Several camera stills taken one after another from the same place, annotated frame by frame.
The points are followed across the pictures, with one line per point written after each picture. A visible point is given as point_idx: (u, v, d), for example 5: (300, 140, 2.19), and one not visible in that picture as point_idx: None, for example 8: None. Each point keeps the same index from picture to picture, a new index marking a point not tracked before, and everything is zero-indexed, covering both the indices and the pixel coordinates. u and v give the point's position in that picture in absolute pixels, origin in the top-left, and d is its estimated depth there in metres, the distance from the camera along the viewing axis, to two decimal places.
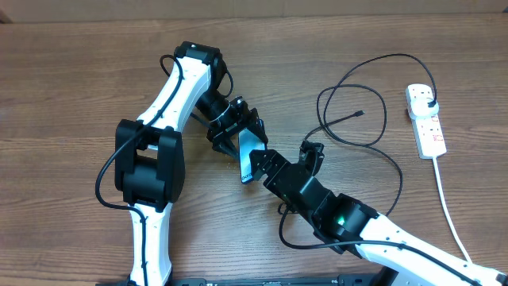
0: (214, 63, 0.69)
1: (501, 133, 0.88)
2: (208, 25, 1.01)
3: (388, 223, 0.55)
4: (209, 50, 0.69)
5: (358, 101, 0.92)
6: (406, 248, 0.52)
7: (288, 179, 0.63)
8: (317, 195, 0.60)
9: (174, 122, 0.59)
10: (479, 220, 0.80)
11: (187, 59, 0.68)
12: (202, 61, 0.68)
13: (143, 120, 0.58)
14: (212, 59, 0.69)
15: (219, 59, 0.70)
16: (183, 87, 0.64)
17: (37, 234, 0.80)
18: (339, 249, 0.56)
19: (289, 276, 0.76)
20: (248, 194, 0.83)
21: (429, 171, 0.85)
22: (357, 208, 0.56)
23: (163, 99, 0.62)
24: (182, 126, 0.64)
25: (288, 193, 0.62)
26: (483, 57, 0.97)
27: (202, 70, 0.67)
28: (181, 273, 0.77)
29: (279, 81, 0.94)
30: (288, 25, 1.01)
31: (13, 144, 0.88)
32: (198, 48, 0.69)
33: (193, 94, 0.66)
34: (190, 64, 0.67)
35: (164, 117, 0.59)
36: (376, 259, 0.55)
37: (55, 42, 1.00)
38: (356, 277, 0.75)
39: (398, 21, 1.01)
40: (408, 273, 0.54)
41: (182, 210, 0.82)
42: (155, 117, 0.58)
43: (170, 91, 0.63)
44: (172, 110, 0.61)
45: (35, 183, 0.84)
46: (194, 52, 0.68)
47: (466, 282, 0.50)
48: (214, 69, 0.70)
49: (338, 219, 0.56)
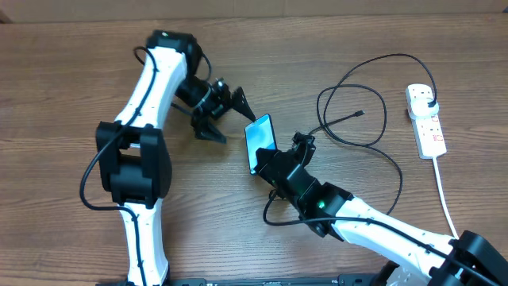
0: (189, 50, 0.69)
1: (502, 133, 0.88)
2: (208, 25, 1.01)
3: (360, 203, 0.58)
4: (182, 36, 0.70)
5: (358, 101, 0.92)
6: (372, 221, 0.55)
7: (279, 167, 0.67)
8: (305, 182, 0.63)
9: (153, 119, 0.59)
10: (479, 220, 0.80)
11: (159, 50, 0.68)
12: (175, 50, 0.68)
13: (121, 120, 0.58)
14: (185, 45, 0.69)
15: (194, 47, 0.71)
16: (159, 79, 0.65)
17: (37, 234, 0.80)
18: (321, 232, 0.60)
19: (289, 276, 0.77)
20: (248, 194, 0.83)
21: (429, 171, 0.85)
22: (336, 195, 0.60)
23: (140, 96, 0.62)
24: (163, 121, 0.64)
25: (279, 179, 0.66)
26: (483, 57, 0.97)
27: (176, 60, 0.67)
28: (180, 273, 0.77)
29: (279, 81, 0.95)
30: (288, 25, 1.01)
31: (13, 144, 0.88)
32: (170, 36, 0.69)
33: (170, 86, 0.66)
34: (162, 56, 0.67)
35: (142, 114, 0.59)
36: (352, 237, 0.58)
37: (55, 42, 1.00)
38: (356, 277, 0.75)
39: (399, 21, 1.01)
40: (380, 249, 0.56)
41: (182, 210, 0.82)
42: (134, 116, 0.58)
43: (146, 86, 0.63)
44: (150, 106, 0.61)
45: (35, 183, 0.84)
46: (165, 42, 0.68)
47: (421, 248, 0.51)
48: (188, 56, 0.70)
49: (320, 203, 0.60)
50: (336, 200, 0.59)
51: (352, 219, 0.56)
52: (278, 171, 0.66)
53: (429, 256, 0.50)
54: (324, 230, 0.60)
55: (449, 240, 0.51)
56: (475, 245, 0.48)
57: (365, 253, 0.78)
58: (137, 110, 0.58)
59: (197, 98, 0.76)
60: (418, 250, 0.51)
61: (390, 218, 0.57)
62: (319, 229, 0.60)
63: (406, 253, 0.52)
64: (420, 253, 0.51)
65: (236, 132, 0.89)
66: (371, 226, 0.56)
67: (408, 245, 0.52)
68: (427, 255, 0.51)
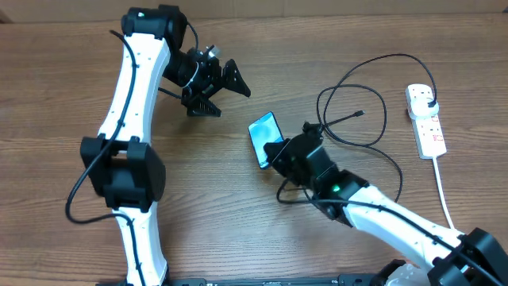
0: (168, 29, 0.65)
1: (501, 133, 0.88)
2: (208, 25, 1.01)
3: (376, 192, 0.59)
4: (160, 16, 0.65)
5: (358, 101, 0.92)
6: (383, 208, 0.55)
7: (301, 144, 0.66)
8: (325, 164, 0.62)
9: (137, 128, 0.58)
10: (478, 220, 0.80)
11: (136, 37, 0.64)
12: (153, 37, 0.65)
13: (105, 133, 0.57)
14: (164, 27, 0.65)
15: (175, 25, 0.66)
16: (140, 75, 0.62)
17: (37, 234, 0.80)
18: (332, 214, 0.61)
19: (289, 276, 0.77)
20: (248, 194, 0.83)
21: (429, 171, 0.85)
22: (353, 181, 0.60)
23: (121, 101, 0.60)
24: (150, 121, 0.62)
25: (298, 158, 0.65)
26: (483, 57, 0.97)
27: (155, 50, 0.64)
28: (181, 273, 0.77)
29: (279, 80, 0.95)
30: (288, 25, 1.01)
31: (13, 144, 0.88)
32: (147, 20, 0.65)
33: (153, 82, 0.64)
34: (140, 44, 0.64)
35: (126, 123, 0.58)
36: (361, 222, 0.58)
37: (55, 42, 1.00)
38: (356, 277, 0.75)
39: (399, 21, 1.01)
40: (387, 237, 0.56)
41: (182, 209, 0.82)
42: (117, 129, 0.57)
43: (127, 88, 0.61)
44: (133, 114, 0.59)
45: (35, 183, 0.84)
46: (142, 27, 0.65)
47: (428, 238, 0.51)
48: (167, 35, 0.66)
49: (334, 187, 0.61)
50: (352, 186, 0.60)
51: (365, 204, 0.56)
52: (299, 149, 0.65)
53: (435, 247, 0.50)
54: (334, 213, 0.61)
55: (458, 235, 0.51)
56: (484, 241, 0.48)
57: (365, 253, 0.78)
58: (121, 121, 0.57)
59: (187, 75, 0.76)
60: (425, 240, 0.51)
61: (402, 208, 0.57)
62: (330, 212, 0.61)
63: (413, 242, 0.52)
64: (427, 242, 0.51)
65: (236, 132, 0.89)
66: (381, 214, 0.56)
67: (415, 235, 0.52)
68: (433, 246, 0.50)
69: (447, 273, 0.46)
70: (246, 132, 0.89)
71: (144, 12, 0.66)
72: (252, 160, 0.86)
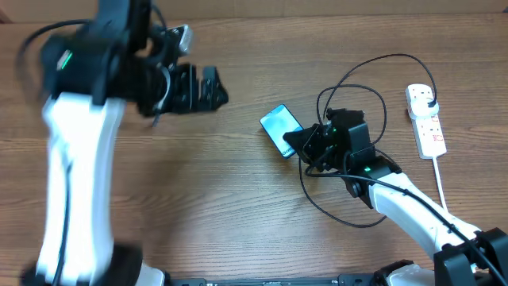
0: (112, 68, 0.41)
1: (502, 133, 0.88)
2: (209, 25, 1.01)
3: (405, 179, 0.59)
4: (94, 49, 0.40)
5: (358, 101, 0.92)
6: (408, 193, 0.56)
7: (344, 119, 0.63)
8: (363, 141, 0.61)
9: (86, 263, 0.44)
10: (478, 220, 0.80)
11: (61, 107, 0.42)
12: (89, 105, 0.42)
13: (47, 269, 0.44)
14: (101, 69, 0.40)
15: (121, 59, 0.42)
16: (76, 179, 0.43)
17: (37, 234, 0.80)
18: (355, 191, 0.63)
19: (289, 276, 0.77)
20: (248, 194, 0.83)
21: (429, 171, 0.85)
22: (386, 167, 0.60)
23: (58, 214, 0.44)
24: (105, 225, 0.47)
25: (340, 130, 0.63)
26: (483, 57, 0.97)
27: (95, 129, 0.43)
28: (181, 273, 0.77)
29: (279, 81, 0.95)
30: (288, 25, 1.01)
31: (13, 144, 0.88)
32: (69, 68, 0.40)
33: (99, 175, 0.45)
34: (70, 121, 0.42)
35: (68, 260, 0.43)
36: (382, 203, 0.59)
37: None
38: (356, 277, 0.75)
39: (399, 21, 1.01)
40: (405, 219, 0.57)
41: (183, 209, 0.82)
42: (57, 270, 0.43)
43: (60, 196, 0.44)
44: (78, 241, 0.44)
45: (36, 183, 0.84)
46: (67, 80, 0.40)
47: (444, 226, 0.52)
48: (111, 79, 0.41)
49: (366, 168, 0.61)
50: (383, 171, 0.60)
51: (390, 186, 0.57)
52: (341, 123, 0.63)
53: (448, 235, 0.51)
54: (358, 191, 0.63)
55: (475, 230, 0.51)
56: (501, 241, 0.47)
57: (365, 253, 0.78)
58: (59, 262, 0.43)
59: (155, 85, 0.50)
60: (440, 227, 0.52)
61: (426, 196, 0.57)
62: (355, 189, 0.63)
63: (429, 227, 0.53)
64: (443, 229, 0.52)
65: (237, 132, 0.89)
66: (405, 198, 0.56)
67: (432, 221, 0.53)
68: (448, 234, 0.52)
69: (454, 258, 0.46)
70: (246, 132, 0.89)
71: (66, 47, 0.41)
72: (252, 160, 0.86)
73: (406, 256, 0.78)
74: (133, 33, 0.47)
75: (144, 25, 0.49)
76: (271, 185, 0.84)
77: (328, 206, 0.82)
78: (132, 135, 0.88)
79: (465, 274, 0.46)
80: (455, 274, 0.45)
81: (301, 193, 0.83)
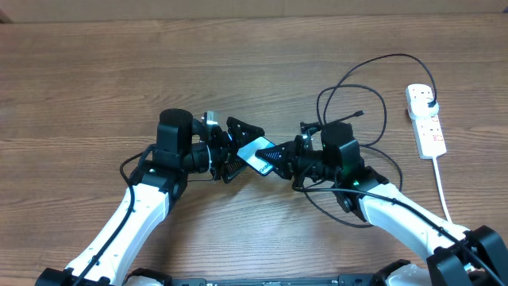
0: (174, 192, 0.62)
1: (502, 133, 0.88)
2: (209, 25, 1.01)
3: (394, 191, 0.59)
4: (166, 175, 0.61)
5: (358, 101, 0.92)
6: (397, 201, 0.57)
7: (332, 133, 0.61)
8: (352, 156, 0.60)
9: (140, 221, 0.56)
10: (479, 220, 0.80)
11: (142, 187, 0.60)
12: (159, 188, 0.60)
13: (74, 268, 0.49)
14: (171, 191, 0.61)
15: (180, 182, 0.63)
16: (140, 191, 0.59)
17: (37, 234, 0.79)
18: (348, 206, 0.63)
19: (289, 276, 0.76)
20: (249, 194, 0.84)
21: (429, 171, 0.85)
22: (374, 179, 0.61)
23: (107, 235, 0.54)
24: (149, 227, 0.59)
25: (328, 146, 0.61)
26: (483, 57, 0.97)
27: (158, 201, 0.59)
28: (181, 273, 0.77)
29: (279, 81, 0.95)
30: (288, 25, 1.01)
31: (13, 144, 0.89)
32: (156, 173, 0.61)
33: (144, 228, 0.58)
34: (143, 194, 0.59)
35: (136, 210, 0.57)
36: (375, 214, 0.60)
37: (55, 42, 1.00)
38: (356, 277, 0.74)
39: (398, 21, 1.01)
40: (398, 228, 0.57)
41: (182, 209, 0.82)
42: (127, 216, 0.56)
43: (117, 222, 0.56)
44: (144, 206, 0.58)
45: (35, 183, 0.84)
46: (150, 178, 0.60)
47: (434, 230, 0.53)
48: (174, 198, 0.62)
49: (354, 181, 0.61)
50: (372, 183, 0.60)
51: (380, 197, 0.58)
52: (332, 139, 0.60)
53: (440, 238, 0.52)
54: (351, 205, 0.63)
55: (463, 229, 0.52)
56: (490, 239, 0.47)
57: (365, 253, 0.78)
58: (130, 208, 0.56)
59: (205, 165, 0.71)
60: (431, 231, 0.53)
61: (415, 205, 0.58)
62: (347, 204, 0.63)
63: (419, 232, 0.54)
64: (432, 234, 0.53)
65: None
66: (394, 207, 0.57)
67: (423, 226, 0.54)
68: (438, 237, 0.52)
69: (446, 260, 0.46)
70: None
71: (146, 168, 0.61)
72: None
73: (406, 256, 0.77)
74: (184, 150, 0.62)
75: (188, 138, 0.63)
76: (270, 184, 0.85)
77: (326, 207, 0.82)
78: (132, 135, 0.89)
79: (460, 275, 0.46)
80: (450, 276, 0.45)
81: (299, 194, 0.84)
